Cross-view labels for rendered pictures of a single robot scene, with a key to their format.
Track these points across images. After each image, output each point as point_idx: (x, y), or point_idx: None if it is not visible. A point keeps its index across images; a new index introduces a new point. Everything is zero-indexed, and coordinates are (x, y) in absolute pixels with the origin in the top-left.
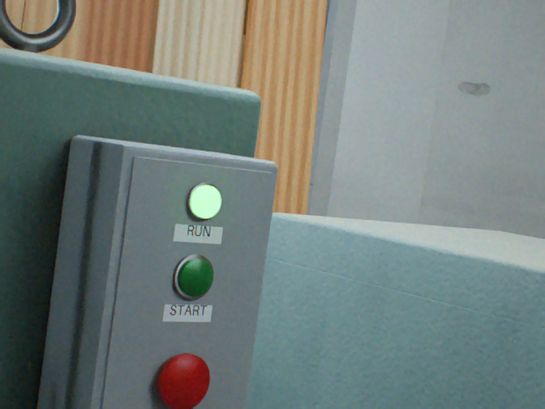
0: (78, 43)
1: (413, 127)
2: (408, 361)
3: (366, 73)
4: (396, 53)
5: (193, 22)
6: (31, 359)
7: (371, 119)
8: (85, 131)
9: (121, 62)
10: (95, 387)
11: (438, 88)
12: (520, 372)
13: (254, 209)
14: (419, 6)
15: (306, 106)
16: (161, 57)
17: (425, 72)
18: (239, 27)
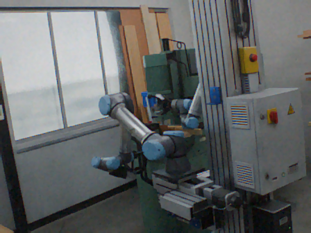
0: (138, 48)
1: (189, 47)
2: None
3: (178, 39)
4: (182, 35)
5: (152, 39)
6: (190, 68)
7: (181, 48)
8: (189, 53)
9: (144, 49)
10: (196, 68)
11: (191, 39)
12: None
13: None
14: (184, 25)
15: (172, 48)
16: (149, 46)
17: (188, 37)
18: (158, 38)
